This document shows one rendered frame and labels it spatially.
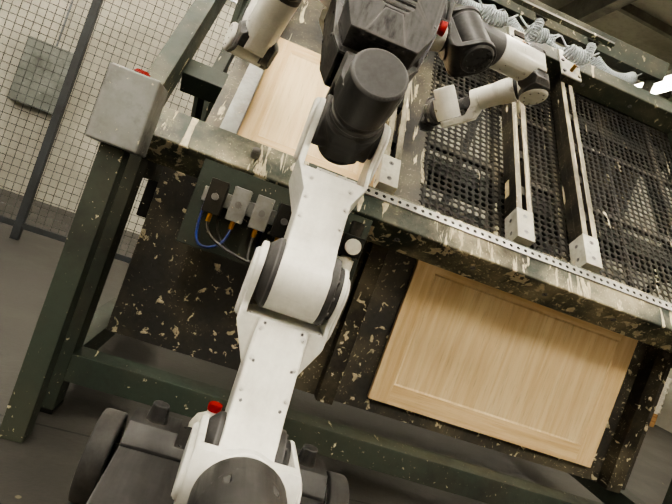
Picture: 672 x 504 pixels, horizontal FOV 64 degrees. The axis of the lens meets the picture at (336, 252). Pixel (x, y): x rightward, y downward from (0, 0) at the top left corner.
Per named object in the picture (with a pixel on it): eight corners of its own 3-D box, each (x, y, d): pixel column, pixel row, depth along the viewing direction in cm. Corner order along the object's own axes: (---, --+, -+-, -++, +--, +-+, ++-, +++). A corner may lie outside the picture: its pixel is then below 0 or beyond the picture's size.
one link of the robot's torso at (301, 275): (336, 327, 101) (400, 113, 113) (246, 297, 98) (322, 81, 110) (319, 330, 116) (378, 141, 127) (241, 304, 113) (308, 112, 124)
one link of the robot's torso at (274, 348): (284, 524, 93) (361, 266, 104) (170, 494, 89) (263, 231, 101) (272, 500, 108) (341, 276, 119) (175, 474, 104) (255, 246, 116)
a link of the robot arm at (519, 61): (561, 48, 149) (505, 18, 137) (566, 89, 145) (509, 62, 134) (527, 69, 158) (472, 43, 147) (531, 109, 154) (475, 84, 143)
